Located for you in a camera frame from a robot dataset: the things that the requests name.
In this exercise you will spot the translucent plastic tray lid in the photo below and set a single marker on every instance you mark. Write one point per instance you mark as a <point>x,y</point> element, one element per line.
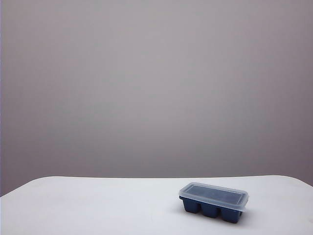
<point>213,193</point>

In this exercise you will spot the blue ice cube tray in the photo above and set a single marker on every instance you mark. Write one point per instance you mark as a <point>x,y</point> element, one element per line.
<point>209,208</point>

